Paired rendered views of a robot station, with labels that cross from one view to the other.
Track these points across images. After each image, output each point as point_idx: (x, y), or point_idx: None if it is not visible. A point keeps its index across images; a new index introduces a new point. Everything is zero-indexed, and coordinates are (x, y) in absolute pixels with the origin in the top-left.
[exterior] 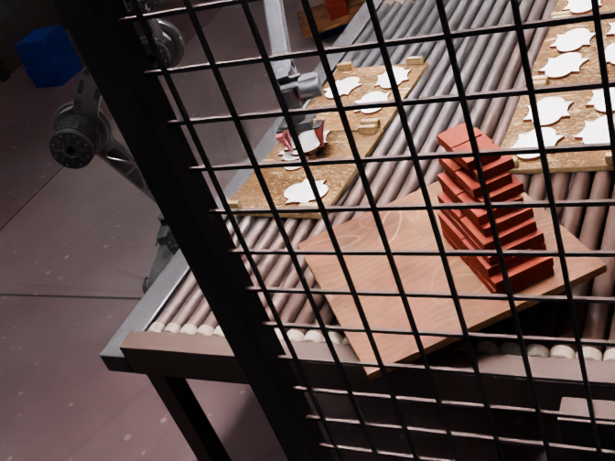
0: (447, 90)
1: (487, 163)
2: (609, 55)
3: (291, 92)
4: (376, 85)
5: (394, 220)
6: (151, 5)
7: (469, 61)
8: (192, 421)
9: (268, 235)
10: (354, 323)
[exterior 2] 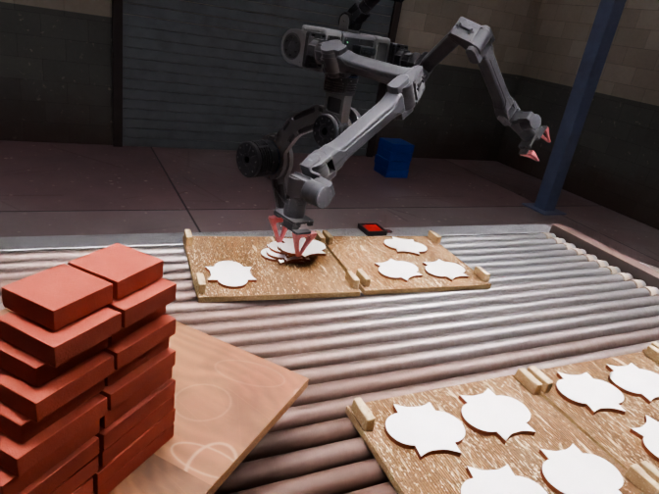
0: (468, 316)
1: (31, 319)
2: (654, 430)
3: (296, 183)
4: (425, 264)
5: None
6: (351, 92)
7: (523, 313)
8: None
9: None
10: None
